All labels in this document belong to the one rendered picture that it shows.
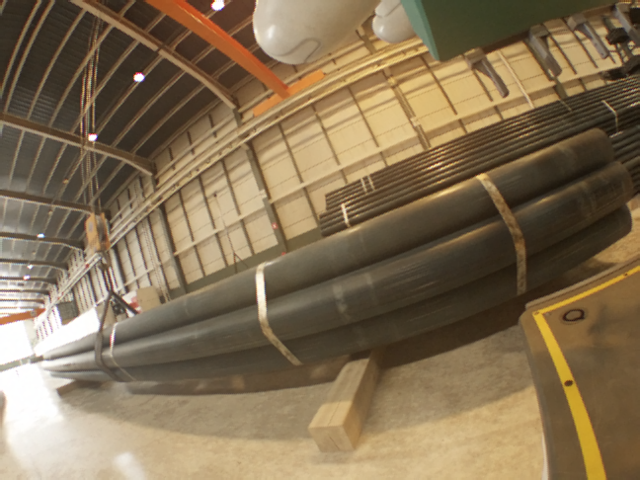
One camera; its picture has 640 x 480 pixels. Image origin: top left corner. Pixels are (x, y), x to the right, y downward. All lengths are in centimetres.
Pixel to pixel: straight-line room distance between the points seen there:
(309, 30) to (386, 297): 68
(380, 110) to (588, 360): 987
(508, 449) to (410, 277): 52
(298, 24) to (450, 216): 67
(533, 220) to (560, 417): 68
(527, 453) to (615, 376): 39
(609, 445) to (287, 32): 55
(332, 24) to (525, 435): 81
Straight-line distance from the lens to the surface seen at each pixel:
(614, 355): 32
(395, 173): 241
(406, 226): 85
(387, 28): 71
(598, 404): 27
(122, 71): 1190
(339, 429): 74
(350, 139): 982
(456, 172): 196
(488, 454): 66
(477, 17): 31
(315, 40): 44
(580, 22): 71
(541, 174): 98
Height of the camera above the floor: 51
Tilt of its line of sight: 3 degrees up
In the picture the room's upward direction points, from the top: 21 degrees counter-clockwise
